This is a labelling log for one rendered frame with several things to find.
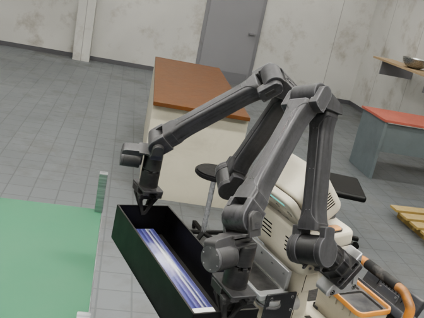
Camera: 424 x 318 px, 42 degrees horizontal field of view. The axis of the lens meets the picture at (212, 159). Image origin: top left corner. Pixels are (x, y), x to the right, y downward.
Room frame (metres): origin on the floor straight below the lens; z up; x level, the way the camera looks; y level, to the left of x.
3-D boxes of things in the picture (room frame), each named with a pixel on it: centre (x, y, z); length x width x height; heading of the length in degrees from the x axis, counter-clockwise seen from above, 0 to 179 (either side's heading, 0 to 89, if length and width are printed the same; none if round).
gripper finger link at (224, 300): (1.10, -0.10, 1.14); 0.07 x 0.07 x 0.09; 30
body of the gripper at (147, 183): (1.59, 0.18, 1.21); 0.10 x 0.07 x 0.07; 30
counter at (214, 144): (5.58, 0.34, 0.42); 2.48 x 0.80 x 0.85; 9
